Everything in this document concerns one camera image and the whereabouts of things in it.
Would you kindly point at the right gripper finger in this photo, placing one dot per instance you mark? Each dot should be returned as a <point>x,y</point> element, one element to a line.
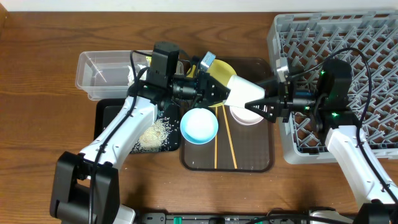
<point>268,108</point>
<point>271,84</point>

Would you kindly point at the black waste tray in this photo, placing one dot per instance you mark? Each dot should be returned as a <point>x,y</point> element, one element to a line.
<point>107,109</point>

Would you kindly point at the yellow plate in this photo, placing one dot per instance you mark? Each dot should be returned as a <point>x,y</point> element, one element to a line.
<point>219,69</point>

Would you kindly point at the brown serving tray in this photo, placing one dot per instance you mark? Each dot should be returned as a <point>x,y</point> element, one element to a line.
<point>253,147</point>

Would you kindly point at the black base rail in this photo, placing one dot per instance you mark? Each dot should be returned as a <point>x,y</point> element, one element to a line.
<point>164,218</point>

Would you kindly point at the clear plastic bin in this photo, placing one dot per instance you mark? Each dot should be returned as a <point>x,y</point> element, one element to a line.
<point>109,74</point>

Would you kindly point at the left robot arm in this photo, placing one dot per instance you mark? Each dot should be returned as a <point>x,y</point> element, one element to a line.
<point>86,185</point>

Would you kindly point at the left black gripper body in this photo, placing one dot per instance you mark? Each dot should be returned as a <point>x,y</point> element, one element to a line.
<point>203,90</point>

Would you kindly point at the rice food waste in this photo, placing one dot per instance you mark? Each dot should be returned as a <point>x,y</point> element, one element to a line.
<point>155,138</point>

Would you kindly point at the cream white cup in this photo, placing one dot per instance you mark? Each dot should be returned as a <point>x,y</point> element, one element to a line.
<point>242,91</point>

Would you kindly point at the pink bowl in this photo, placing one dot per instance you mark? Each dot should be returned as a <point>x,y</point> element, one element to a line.
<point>244,116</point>

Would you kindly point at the wooden chopstick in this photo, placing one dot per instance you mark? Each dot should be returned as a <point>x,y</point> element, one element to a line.
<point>229,137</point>
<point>216,142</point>

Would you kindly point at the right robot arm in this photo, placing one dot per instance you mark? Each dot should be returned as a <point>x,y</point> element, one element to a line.
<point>340,130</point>

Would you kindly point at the grey dishwasher rack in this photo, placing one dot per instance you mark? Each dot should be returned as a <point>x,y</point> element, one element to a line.
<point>366,40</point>

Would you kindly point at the light blue bowl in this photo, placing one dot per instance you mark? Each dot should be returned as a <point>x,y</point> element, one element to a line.
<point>199,126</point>

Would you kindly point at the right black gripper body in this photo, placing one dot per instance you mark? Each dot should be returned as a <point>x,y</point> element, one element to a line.
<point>283,103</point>

